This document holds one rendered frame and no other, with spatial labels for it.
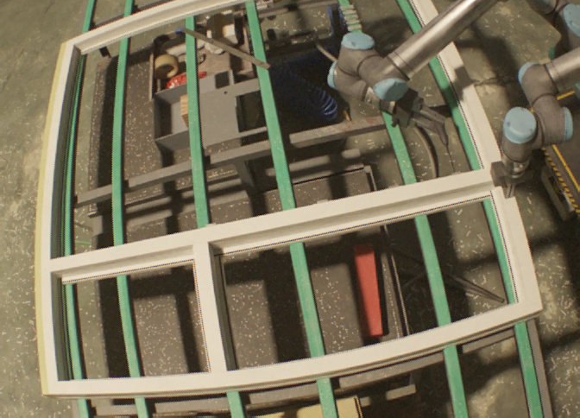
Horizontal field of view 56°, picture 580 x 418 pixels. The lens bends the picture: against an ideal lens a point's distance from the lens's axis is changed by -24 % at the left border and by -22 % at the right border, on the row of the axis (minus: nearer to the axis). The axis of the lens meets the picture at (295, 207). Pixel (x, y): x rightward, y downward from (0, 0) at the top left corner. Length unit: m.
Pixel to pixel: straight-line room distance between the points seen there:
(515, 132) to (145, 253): 1.05
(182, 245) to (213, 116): 0.48
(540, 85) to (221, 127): 1.05
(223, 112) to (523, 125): 1.03
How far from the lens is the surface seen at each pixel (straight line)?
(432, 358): 1.72
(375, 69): 1.77
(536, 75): 1.62
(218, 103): 2.14
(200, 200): 1.94
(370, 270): 2.02
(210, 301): 1.73
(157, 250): 1.83
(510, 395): 2.57
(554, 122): 1.54
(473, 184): 1.80
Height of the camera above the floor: 2.48
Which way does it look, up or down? 60 degrees down
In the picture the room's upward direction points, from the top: 18 degrees counter-clockwise
